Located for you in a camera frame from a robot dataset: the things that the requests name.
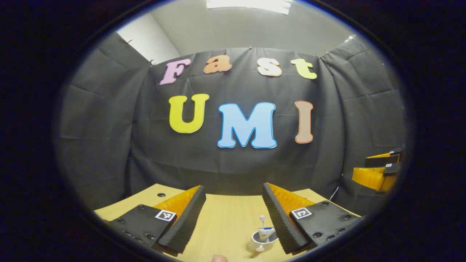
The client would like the light wooden desktop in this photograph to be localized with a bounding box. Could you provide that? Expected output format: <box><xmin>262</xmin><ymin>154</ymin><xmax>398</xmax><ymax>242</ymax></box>
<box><xmin>94</xmin><ymin>183</ymin><xmax>361</xmax><ymax>262</ymax></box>

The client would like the white toothpaste tube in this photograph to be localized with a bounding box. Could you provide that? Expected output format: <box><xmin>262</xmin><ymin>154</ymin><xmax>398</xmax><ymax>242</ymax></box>
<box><xmin>258</xmin><ymin>227</ymin><xmax>275</xmax><ymax>242</ymax></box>

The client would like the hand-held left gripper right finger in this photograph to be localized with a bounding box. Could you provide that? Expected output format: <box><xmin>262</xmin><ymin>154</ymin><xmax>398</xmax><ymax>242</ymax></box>
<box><xmin>262</xmin><ymin>182</ymin><xmax>361</xmax><ymax>255</ymax></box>

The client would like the white cup with wooden handle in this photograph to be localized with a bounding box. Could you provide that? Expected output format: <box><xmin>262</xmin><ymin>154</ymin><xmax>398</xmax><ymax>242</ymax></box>
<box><xmin>246</xmin><ymin>231</ymin><xmax>279</xmax><ymax>258</ymax></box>

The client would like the black backdrop cloth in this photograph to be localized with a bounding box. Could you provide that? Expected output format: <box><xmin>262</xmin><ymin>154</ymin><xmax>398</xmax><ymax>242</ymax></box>
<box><xmin>58</xmin><ymin>32</ymin><xmax>406</xmax><ymax>219</ymax></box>

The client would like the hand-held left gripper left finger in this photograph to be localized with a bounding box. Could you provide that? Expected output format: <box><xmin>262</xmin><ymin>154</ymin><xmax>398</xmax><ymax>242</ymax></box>
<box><xmin>109</xmin><ymin>185</ymin><xmax>207</xmax><ymax>257</ymax></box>

